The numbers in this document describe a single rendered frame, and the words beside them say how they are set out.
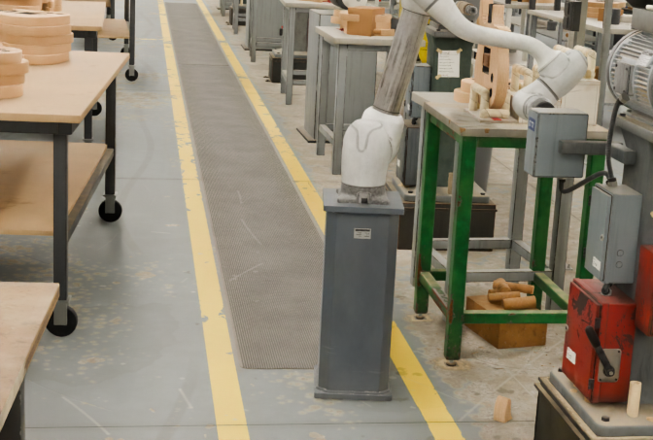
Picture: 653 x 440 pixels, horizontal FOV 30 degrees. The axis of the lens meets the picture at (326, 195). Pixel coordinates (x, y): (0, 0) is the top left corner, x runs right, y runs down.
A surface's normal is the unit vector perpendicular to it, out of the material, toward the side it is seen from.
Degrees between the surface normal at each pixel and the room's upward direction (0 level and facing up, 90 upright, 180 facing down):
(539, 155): 90
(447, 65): 89
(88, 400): 0
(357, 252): 90
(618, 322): 90
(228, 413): 0
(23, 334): 0
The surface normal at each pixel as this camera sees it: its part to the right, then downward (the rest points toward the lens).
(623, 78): -0.99, -0.01
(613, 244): 0.15, 0.23
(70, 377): 0.05, -0.97
